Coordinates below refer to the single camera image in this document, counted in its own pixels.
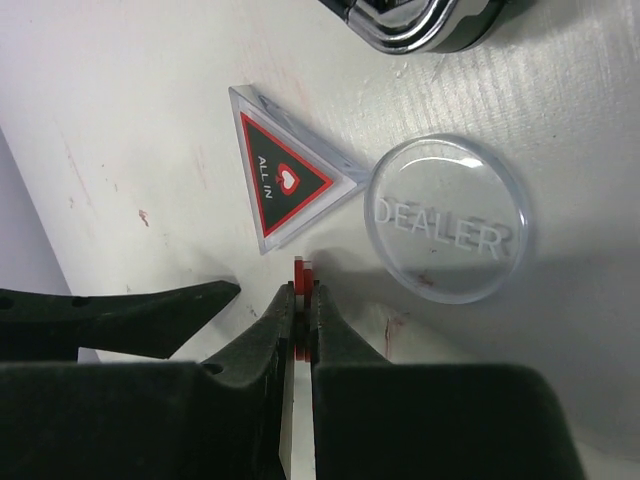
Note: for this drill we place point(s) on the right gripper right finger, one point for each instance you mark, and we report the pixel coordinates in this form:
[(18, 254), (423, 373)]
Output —
[(374, 419)]

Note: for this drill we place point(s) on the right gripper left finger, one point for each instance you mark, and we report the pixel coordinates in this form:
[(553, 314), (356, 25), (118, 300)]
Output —
[(108, 415)]

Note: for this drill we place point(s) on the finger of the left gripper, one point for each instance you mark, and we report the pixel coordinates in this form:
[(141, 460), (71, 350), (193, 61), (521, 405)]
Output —
[(37, 326)]

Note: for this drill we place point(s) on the red white chip stack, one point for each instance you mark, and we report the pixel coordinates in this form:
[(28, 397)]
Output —
[(303, 284)]

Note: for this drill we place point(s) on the clear round dealer button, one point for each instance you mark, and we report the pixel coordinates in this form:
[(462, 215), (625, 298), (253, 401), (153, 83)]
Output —
[(447, 218)]

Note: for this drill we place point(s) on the red triangular dealer card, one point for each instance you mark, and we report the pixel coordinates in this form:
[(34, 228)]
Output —
[(294, 177)]

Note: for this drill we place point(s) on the black poker case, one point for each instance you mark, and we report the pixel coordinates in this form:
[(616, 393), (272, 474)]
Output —
[(432, 26)]

